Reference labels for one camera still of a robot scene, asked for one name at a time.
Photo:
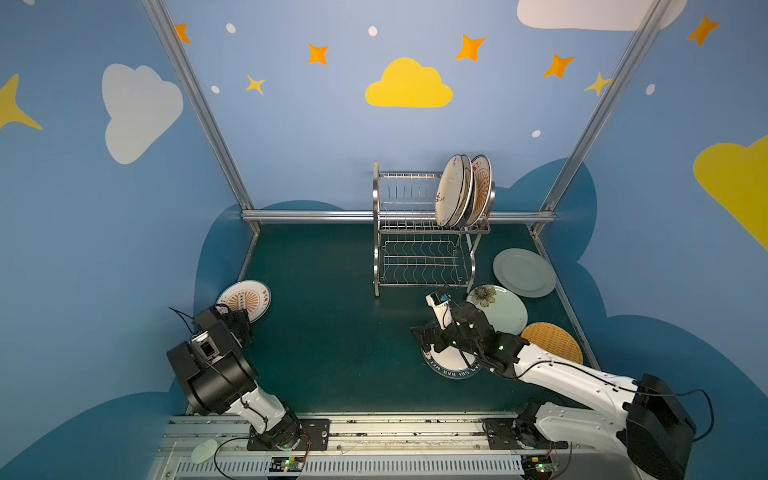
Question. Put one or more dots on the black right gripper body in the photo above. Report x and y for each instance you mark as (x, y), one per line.
(437, 336)

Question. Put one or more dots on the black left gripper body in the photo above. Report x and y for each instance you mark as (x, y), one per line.
(238, 321)

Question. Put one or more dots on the white plate orange sunburst edge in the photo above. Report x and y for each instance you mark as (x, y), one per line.
(253, 296)

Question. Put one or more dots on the stainless steel dish rack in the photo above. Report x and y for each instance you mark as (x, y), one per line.
(410, 248)

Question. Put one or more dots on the white plate floral sprigs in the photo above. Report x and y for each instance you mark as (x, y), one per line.
(451, 191)

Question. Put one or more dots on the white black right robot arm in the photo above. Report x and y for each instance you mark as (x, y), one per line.
(640, 419)

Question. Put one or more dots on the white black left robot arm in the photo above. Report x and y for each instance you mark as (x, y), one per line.
(216, 377)

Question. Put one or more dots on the white plate green lettered rim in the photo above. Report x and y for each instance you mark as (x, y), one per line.
(451, 363)

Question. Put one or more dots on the pale green sunflower plate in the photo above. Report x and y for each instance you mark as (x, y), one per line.
(504, 310)

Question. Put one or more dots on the plain grey-green plate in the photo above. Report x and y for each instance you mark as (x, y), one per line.
(524, 272)

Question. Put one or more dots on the orange woven round plate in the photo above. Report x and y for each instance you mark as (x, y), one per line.
(555, 340)

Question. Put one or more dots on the pale green round disc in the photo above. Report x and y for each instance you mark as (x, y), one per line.
(204, 452)

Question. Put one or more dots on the left green circuit board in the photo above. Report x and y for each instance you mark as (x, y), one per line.
(292, 465)

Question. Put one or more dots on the green circuit board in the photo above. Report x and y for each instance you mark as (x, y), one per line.
(537, 468)
(292, 465)

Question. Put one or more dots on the right green circuit board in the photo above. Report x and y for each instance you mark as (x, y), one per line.
(537, 468)

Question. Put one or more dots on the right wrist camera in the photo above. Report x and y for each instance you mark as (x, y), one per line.
(440, 302)

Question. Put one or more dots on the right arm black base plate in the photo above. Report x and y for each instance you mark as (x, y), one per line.
(516, 434)

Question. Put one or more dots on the aluminium frame back rail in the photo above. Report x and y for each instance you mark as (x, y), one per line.
(341, 216)

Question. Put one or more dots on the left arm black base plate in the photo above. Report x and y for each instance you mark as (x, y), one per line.
(312, 434)

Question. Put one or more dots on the aluminium frame left post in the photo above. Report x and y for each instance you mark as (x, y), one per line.
(161, 20)

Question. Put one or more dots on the aluminium frame post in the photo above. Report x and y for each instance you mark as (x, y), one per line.
(161, 20)
(633, 56)

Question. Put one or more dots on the aluminium frame right post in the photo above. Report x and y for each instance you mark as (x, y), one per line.
(633, 56)

